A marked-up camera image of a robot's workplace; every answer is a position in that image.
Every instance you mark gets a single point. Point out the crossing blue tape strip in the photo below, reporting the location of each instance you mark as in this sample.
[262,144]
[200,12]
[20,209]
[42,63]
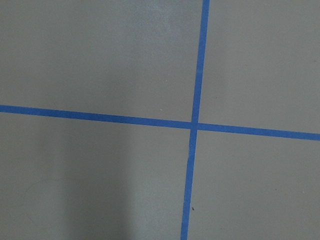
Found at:
[158,122]

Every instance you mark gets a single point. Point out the long blue tape strip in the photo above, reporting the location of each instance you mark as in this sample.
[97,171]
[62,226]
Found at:
[193,132]

